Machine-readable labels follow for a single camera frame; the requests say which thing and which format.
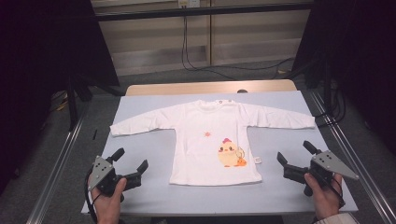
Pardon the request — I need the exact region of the white wall socket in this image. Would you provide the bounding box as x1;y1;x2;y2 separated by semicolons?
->
177;0;201;8

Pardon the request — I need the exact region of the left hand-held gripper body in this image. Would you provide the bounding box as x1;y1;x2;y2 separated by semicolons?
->
87;155;143;200

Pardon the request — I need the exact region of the wooden table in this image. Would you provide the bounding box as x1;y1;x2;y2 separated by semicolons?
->
125;78;297;96

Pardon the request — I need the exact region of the black floor cable bundle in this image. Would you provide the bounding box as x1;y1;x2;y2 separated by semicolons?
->
314;87;347;129

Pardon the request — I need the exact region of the black horizontal bar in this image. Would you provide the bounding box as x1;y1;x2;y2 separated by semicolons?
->
92;3;314;22

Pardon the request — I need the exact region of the person's right hand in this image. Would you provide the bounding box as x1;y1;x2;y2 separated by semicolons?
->
304;172;344;220

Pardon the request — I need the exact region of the left hand-held gripper black cable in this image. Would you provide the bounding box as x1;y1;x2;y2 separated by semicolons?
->
83;169;100;224

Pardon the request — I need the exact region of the dark curtain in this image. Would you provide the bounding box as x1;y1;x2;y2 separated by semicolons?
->
0;0;120;194
292;0;396;153

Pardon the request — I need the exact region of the hand-held gripper black cable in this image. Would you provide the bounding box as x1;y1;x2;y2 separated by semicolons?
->
83;169;100;224
330;181;347;209

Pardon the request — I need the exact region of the right hand-held gripper black cable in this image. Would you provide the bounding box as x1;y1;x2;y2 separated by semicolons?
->
330;181;347;209

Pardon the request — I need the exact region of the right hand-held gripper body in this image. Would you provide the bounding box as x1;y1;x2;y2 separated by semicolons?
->
295;150;360;198

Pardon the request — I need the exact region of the black wall cable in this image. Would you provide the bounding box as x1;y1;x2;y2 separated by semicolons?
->
181;6;237;81
184;15;295;72

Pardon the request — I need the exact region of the person's left hand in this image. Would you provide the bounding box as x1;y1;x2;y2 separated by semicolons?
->
88;176;128;224

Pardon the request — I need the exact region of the black metal stand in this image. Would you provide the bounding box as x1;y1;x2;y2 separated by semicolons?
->
66;74;94;132

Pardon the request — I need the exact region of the white baby shirt chick print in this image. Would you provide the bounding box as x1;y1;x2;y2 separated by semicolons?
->
109;98;317;187

